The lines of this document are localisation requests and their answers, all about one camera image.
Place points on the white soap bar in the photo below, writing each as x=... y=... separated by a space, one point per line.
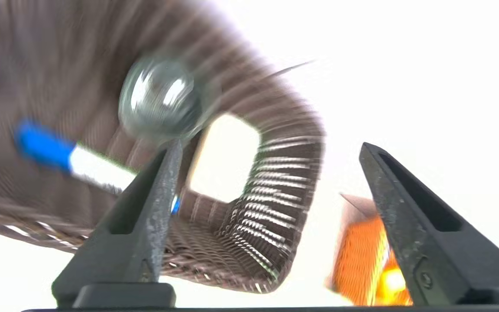
x=228 y=156

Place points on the orange wicker basket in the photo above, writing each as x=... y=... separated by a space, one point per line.
x=362 y=255

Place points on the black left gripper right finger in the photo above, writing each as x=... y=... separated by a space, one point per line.
x=431 y=242

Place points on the blue and white marker pen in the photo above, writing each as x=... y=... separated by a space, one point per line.
x=80 y=160

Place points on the dark brown wicker basket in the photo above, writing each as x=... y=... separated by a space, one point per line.
x=59 y=86

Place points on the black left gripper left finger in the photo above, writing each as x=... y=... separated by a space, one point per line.
x=132 y=242

